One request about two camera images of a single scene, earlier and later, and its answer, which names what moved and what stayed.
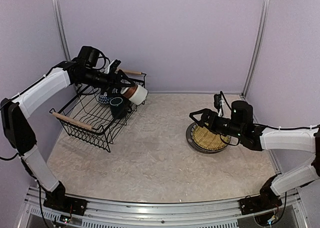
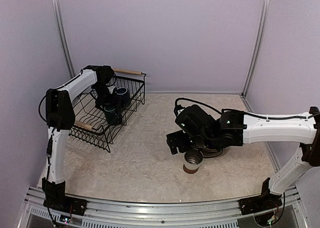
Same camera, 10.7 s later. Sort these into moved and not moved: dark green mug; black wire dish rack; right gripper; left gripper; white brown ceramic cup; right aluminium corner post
Moved: left gripper; right gripper; dark green mug; white brown ceramic cup
Not moved: black wire dish rack; right aluminium corner post
